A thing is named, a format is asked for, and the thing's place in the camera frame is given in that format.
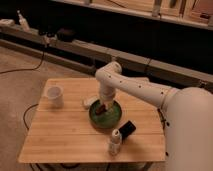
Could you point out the dark round object on ledge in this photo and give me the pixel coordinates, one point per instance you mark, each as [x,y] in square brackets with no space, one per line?
[66,35]

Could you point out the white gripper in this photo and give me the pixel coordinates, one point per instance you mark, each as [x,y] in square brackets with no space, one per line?
[108,104]

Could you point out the green round plate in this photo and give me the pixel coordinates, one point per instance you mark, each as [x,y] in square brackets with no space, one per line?
[107,119]

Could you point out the brown pepper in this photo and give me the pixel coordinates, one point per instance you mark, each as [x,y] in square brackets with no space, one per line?
[100,110]

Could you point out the black phone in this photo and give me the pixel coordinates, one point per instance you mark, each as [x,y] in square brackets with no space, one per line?
[127,129]

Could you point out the white ceramic cup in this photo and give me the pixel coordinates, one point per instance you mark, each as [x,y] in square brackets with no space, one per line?
[54,94]

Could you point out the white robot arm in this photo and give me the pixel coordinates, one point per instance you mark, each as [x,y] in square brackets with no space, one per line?
[188,113]

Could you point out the small white bottle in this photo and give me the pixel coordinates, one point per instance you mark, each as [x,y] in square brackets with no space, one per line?
[115,142]

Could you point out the wooden table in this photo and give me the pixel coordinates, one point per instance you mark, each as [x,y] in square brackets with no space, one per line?
[66,135]

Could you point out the white spray bottle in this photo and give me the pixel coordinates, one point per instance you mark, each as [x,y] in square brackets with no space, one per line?
[23,22]

